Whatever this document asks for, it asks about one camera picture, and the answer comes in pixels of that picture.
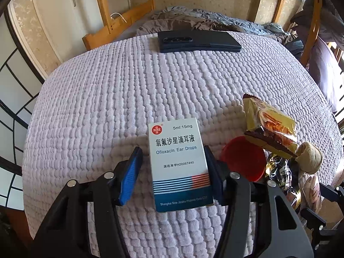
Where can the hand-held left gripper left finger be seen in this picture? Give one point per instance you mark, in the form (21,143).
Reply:
(131,174)

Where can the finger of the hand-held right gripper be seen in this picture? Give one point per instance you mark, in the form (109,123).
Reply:
(333,192)
(328,231)

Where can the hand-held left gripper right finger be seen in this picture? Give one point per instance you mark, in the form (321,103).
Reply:
(212,172)

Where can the red plastic cap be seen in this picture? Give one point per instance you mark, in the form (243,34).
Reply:
(242,161)

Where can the white medicine box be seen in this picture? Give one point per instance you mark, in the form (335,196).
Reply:
(177,161)

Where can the black foil wrapper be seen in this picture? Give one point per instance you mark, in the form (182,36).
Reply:
(282,174)

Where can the gold snack wrapper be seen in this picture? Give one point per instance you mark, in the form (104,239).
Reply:
(268,123)

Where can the white quilted blanket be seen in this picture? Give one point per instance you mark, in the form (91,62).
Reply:
(107,113)

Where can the dark blue smartphone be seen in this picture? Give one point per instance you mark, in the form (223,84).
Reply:
(199,41)

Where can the black framed paper screen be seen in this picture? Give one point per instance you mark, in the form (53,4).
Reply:
(16,113)

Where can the brown and blue duvet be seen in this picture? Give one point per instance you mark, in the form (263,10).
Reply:
(188,22)

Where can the white wardrobe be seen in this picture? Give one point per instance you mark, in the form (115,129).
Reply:
(67,18)

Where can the wooden bunk bed frame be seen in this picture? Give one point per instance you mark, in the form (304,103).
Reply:
(121,21)

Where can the curved wooden bed post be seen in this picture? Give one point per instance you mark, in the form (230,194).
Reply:
(313,27)

